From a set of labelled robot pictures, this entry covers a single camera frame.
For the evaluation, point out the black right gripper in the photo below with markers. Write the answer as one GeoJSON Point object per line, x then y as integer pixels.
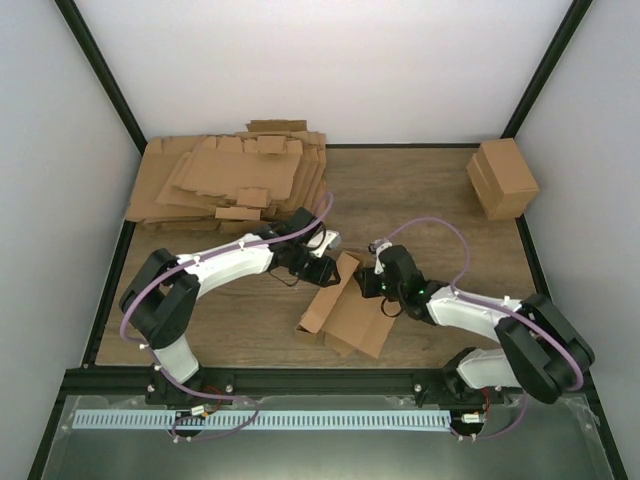
{"type": "Point", "coordinates": [367, 290]}

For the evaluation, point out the black aluminium frame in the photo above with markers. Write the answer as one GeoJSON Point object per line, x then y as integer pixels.
{"type": "Point", "coordinates": [127, 380]}

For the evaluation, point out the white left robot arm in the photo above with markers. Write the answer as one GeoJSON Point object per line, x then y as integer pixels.
{"type": "Point", "coordinates": [159, 301]}

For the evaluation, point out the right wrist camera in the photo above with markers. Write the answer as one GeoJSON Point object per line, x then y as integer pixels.
{"type": "Point", "coordinates": [376, 248]}

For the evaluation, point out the stack of flat cardboard blanks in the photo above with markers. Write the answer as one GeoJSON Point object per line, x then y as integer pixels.
{"type": "Point", "coordinates": [231, 181]}

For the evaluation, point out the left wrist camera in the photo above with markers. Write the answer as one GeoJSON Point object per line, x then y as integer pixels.
{"type": "Point", "coordinates": [323, 241]}

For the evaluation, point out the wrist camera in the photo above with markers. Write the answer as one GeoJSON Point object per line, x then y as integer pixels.
{"type": "Point", "coordinates": [323, 241]}
{"type": "Point", "coordinates": [376, 248]}

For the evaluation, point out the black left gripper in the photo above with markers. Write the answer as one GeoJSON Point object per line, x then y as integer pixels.
{"type": "Point", "coordinates": [320, 276]}

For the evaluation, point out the folded brown cardboard box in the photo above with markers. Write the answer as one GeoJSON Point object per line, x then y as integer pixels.
{"type": "Point", "coordinates": [502, 180]}

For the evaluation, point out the brown cardboard box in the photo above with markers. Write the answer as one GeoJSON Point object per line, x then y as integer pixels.
{"type": "Point", "coordinates": [342, 319]}
{"type": "Point", "coordinates": [502, 180]}

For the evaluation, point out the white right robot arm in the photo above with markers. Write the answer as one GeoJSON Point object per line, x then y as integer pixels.
{"type": "Point", "coordinates": [539, 351]}

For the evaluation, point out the white slotted cable duct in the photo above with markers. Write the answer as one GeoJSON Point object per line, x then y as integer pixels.
{"type": "Point", "coordinates": [270, 420]}

